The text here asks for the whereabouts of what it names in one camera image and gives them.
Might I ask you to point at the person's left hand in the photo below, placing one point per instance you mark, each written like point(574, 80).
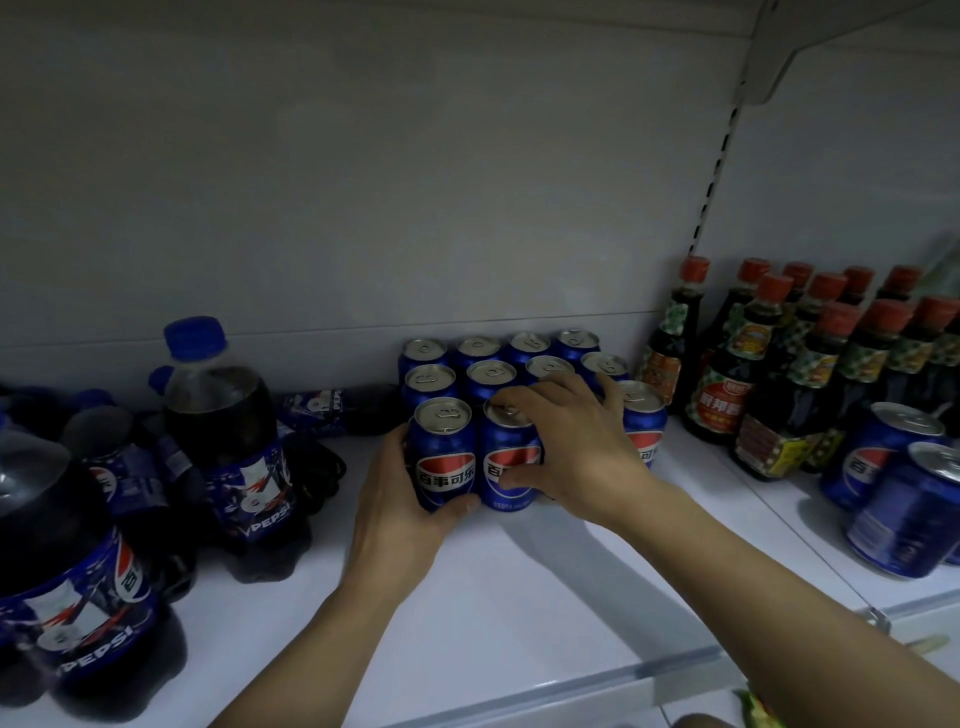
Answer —
point(390, 517)

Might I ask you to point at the person's right hand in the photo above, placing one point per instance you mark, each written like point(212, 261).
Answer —
point(585, 450)

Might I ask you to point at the person's left thumb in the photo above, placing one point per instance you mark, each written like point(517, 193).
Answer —
point(454, 514)

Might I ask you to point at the person's right thumb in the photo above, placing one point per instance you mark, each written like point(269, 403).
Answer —
point(521, 480)

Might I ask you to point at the blue red-label drink can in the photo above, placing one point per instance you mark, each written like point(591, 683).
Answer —
point(904, 517)
point(870, 457)
point(444, 457)
point(504, 465)

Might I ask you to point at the person's left forearm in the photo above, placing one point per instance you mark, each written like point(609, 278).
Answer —
point(315, 652)

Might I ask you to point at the person's right forearm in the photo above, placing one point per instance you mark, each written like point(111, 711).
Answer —
point(787, 615)

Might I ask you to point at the cluster of blue soda cans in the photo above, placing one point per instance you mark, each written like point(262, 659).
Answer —
point(491, 367)

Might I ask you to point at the cluster of dark cola bottles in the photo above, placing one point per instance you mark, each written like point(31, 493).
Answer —
point(217, 450)

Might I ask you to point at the row of dark sauce bottles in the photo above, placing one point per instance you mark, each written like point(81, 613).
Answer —
point(772, 375)

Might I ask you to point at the green yellow packet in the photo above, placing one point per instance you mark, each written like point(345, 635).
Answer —
point(754, 709)

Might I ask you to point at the white slotted shelf upright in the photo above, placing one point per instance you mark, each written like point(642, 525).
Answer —
point(716, 180)

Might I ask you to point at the small metal shelf clip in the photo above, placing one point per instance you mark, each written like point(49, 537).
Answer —
point(876, 619)

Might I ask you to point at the white shelf bracket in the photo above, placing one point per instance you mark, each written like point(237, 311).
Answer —
point(780, 52)

